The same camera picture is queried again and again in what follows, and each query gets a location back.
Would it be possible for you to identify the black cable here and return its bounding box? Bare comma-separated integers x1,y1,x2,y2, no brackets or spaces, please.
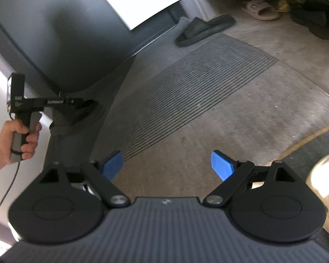
0,159,20,215

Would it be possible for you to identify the person's left hand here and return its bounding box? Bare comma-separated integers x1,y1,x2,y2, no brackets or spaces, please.
0,120,42,165

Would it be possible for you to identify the small yellow crumpled item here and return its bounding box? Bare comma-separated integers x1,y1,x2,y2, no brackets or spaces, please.
274,0,291,14

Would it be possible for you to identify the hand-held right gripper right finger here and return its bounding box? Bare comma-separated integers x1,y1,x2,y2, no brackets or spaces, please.
203,150,298,208

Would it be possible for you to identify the cream clog with charms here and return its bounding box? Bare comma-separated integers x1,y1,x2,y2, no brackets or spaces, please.
305,153,329,243

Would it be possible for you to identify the beige slide sandal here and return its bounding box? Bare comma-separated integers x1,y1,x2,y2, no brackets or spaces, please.
241,0,281,21

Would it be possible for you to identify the dark grey slipper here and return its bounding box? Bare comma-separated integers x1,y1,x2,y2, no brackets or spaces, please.
175,14,235,48

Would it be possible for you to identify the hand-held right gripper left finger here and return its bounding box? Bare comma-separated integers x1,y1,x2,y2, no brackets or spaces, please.
39,151,131,208

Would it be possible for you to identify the black shoe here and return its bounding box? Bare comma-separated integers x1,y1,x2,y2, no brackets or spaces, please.
290,4,329,41

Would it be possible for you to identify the grey striped floor mat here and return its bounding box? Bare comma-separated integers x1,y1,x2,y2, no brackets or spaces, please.
44,16,329,198

